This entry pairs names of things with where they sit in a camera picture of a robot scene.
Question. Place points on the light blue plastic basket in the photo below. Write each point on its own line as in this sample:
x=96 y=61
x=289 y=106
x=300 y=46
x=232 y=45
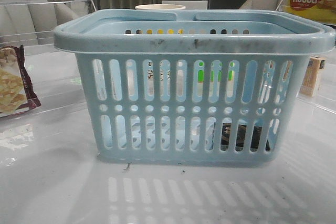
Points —
x=139 y=68

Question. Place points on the green snack package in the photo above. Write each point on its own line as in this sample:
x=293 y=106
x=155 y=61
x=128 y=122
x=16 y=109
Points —
x=216 y=71

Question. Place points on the white paper cup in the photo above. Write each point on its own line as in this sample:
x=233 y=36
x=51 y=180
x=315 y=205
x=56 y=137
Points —
x=160 y=7

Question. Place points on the small beige snack box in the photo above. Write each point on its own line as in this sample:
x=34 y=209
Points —
x=312 y=78

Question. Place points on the brown cracker snack packet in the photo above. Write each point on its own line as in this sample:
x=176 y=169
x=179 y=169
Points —
x=17 y=94

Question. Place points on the clear acrylic shelf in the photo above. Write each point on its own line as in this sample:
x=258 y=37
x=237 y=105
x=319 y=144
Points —
x=31 y=22

